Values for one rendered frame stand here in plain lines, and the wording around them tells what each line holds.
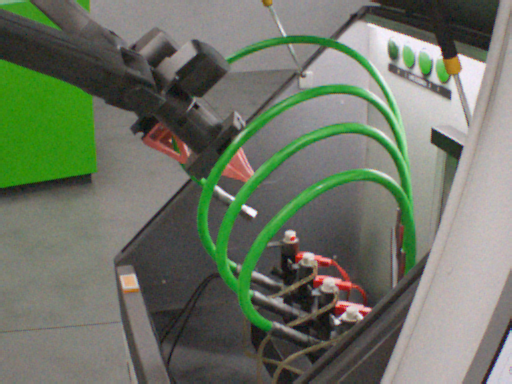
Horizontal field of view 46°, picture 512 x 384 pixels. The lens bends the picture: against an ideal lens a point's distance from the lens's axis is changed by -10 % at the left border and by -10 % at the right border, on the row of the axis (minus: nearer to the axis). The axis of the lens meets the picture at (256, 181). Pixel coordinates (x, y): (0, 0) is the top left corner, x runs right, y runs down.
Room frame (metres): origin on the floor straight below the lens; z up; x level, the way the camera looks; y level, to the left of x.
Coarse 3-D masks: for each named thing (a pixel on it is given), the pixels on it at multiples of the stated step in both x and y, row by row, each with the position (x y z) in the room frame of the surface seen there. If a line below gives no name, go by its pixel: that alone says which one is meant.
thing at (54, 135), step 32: (0, 0) 4.15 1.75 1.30; (0, 64) 3.79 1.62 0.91; (0, 96) 3.78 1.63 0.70; (32, 96) 3.88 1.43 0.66; (64, 96) 3.97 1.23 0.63; (0, 128) 3.78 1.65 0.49; (32, 128) 3.87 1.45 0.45; (64, 128) 3.96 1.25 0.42; (0, 160) 3.77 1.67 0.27; (32, 160) 3.86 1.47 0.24; (64, 160) 3.95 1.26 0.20; (96, 160) 4.04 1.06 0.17; (0, 192) 3.79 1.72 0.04; (32, 192) 3.88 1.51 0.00
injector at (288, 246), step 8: (296, 240) 0.94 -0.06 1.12; (288, 248) 0.93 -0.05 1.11; (296, 248) 0.93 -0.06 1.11; (288, 256) 0.93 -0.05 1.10; (280, 264) 0.94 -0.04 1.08; (272, 272) 0.92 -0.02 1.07; (280, 272) 0.93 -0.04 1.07; (288, 272) 0.93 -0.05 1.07; (296, 272) 0.93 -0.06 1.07; (288, 280) 0.93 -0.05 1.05; (288, 304) 0.93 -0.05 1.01; (288, 320) 0.93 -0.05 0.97
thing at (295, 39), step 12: (288, 36) 1.01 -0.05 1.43; (300, 36) 1.01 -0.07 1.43; (312, 36) 1.01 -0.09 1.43; (252, 48) 1.01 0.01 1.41; (264, 48) 1.02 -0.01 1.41; (336, 48) 1.00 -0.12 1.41; (348, 48) 1.00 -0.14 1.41; (228, 60) 1.02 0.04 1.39; (360, 60) 1.00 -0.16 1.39; (372, 72) 1.00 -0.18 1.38; (384, 84) 1.00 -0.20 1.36; (192, 96) 1.02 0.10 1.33; (396, 108) 0.99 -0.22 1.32; (204, 180) 1.03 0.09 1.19
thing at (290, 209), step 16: (336, 176) 0.70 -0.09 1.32; (352, 176) 0.70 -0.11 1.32; (368, 176) 0.71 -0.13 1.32; (384, 176) 0.71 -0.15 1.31; (304, 192) 0.69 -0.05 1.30; (320, 192) 0.69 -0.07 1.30; (400, 192) 0.72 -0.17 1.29; (288, 208) 0.68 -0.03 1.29; (400, 208) 0.72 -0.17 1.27; (272, 224) 0.67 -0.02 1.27; (256, 240) 0.67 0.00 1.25; (256, 256) 0.67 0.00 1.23; (240, 272) 0.67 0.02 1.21; (240, 288) 0.66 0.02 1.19; (240, 304) 0.66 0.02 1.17; (256, 320) 0.67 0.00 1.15; (288, 336) 0.68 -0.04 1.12; (304, 336) 0.69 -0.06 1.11; (320, 352) 0.69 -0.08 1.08
